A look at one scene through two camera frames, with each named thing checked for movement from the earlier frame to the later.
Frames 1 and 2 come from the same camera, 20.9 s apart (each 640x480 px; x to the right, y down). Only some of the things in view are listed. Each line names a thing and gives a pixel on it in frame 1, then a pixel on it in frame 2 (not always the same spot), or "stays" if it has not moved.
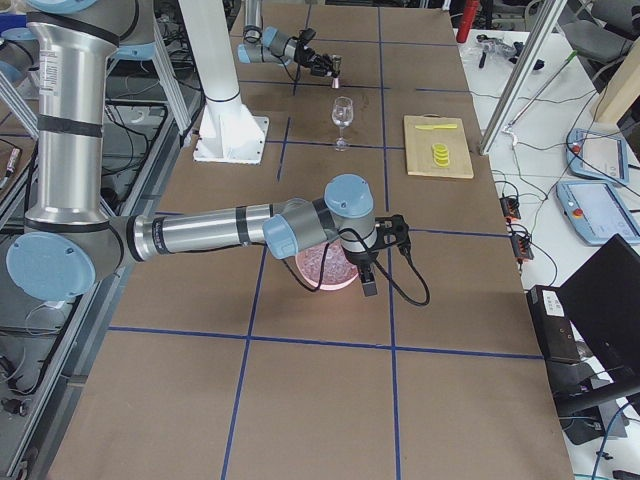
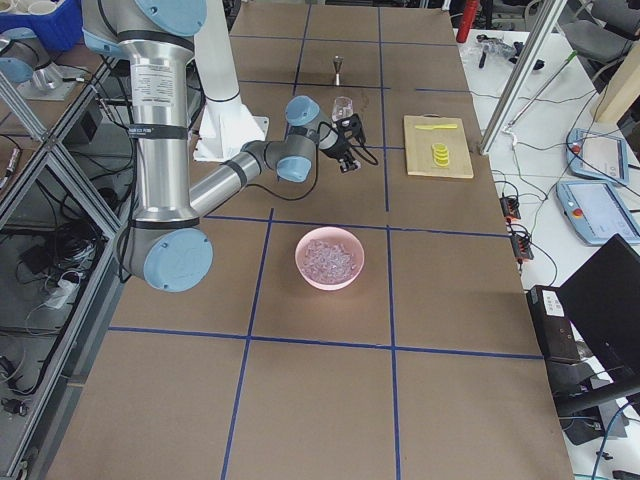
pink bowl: (338, 271) stays
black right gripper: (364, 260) -> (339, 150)
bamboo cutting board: (419, 147) stays
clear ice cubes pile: (338, 266) stays
